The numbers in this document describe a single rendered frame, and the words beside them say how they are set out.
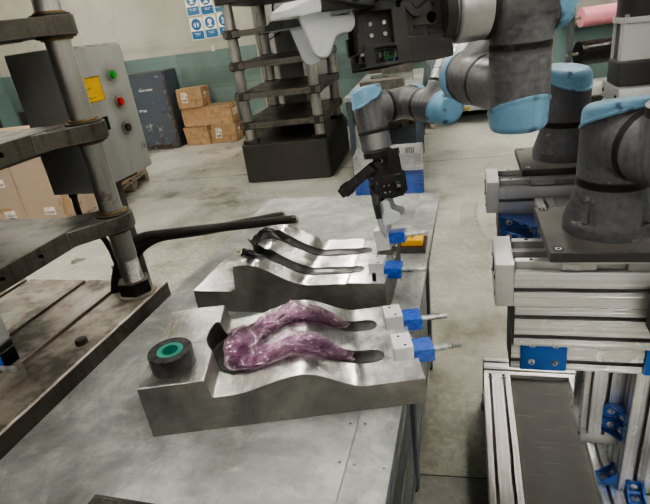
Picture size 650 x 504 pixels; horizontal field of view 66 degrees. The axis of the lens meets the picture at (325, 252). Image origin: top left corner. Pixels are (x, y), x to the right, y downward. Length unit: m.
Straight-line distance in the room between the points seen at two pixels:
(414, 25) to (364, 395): 0.61
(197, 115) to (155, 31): 1.39
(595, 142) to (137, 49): 8.11
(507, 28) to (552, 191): 0.85
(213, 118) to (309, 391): 7.16
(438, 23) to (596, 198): 0.47
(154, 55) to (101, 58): 6.87
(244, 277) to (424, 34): 0.79
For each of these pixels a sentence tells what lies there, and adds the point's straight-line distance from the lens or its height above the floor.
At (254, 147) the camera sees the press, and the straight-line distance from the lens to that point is 5.34.
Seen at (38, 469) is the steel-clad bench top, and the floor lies 0.80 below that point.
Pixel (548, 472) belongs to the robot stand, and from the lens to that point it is 1.68.
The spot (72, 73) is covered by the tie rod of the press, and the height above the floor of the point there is 1.41.
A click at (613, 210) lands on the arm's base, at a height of 1.09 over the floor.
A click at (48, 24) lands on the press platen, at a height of 1.52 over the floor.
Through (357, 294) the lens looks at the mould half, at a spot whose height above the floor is 0.86.
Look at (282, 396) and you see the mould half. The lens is 0.93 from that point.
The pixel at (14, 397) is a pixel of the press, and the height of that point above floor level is 0.79.
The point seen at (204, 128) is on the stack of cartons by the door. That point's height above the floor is 0.24.
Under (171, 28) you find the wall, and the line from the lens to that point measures 8.43.
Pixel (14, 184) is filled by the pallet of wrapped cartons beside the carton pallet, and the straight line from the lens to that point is 5.10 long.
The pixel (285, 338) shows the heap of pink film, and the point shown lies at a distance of 0.97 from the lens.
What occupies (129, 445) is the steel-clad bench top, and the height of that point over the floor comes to 0.80.
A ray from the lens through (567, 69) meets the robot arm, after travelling 1.45.
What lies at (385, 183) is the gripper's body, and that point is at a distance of 1.23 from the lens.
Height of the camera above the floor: 1.44
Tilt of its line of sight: 24 degrees down
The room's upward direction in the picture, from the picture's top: 8 degrees counter-clockwise
